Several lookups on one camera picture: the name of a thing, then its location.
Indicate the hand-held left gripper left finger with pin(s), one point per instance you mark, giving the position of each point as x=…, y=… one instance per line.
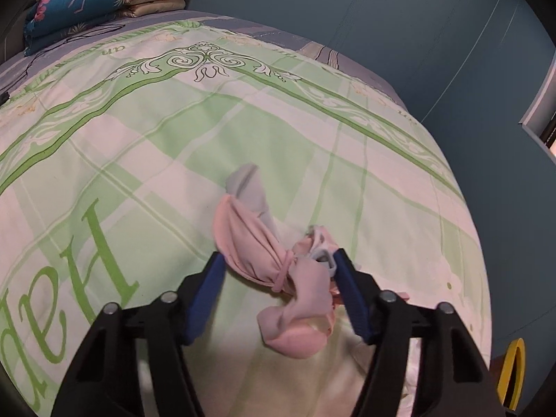
x=204, y=299

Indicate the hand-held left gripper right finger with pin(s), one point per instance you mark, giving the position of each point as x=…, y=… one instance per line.
x=354, y=295

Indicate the pink sock bundle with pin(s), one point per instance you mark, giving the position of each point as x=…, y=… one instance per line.
x=256, y=243

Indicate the green patterned blanket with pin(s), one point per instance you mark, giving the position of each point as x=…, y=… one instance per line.
x=260, y=139

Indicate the small black device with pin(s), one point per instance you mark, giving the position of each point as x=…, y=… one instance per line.
x=3, y=97

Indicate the blue floral folded blanket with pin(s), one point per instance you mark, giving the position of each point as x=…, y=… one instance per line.
x=65, y=4

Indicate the white window frame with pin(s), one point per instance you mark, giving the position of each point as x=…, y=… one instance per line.
x=538, y=108

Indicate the grey upholstered bed frame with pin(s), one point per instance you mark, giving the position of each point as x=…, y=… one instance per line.
x=11, y=30

